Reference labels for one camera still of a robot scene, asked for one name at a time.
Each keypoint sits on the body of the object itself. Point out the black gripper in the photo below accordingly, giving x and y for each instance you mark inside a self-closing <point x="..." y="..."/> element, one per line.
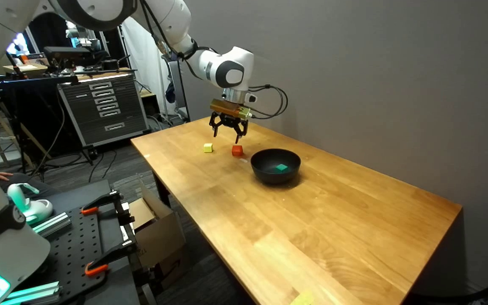
<point x="230" y="120"/>

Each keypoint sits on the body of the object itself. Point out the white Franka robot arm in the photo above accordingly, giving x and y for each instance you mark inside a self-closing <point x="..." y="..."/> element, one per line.
<point x="220" y="69"/>

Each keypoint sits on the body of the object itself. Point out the orange cube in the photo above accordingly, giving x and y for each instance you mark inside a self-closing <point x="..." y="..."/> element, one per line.
<point x="237" y="150"/>

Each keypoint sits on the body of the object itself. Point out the yellow cube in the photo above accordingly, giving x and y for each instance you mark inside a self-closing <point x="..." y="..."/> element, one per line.
<point x="207" y="147"/>

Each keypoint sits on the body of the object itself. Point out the black bowl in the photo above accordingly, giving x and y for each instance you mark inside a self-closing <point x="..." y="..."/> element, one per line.
<point x="266" y="171"/>

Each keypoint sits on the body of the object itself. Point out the black table leg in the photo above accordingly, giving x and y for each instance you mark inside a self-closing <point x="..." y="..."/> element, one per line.
<point x="163" y="191"/>

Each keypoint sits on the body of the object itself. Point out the white curtain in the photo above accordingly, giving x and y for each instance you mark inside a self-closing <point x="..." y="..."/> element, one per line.
<point x="144" y="61"/>

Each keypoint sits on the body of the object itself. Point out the brown cardboard box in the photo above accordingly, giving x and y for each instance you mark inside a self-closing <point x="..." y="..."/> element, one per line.
<point x="159" y="233"/>

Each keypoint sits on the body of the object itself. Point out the black case white print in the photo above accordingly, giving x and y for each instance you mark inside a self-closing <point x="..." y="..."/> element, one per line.
<point x="102" y="110"/>

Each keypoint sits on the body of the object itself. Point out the black box device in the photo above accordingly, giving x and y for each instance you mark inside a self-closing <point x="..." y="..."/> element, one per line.
<point x="66" y="56"/>

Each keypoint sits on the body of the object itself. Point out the yellow sticky note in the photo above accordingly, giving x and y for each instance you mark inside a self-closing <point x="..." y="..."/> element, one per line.
<point x="303" y="298"/>

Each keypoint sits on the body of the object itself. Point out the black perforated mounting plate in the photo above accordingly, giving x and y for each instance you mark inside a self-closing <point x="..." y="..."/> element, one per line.
<point x="75" y="247"/>

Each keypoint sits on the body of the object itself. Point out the silver aluminium extrusion bar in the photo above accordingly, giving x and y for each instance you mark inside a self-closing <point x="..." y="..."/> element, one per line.
<point x="51" y="223"/>

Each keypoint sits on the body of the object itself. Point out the wooden board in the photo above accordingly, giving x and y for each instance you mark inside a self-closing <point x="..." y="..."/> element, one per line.
<point x="25" y="67"/>

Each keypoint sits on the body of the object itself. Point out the mint green handheld device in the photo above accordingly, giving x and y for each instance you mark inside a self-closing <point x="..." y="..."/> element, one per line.
<point x="29" y="206"/>

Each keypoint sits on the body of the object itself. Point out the teal extrusion bar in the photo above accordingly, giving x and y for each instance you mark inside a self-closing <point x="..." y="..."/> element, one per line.
<point x="32" y="293"/>

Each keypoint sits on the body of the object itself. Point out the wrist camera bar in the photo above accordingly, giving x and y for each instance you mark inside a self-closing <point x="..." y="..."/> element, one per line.
<point x="227" y="106"/>

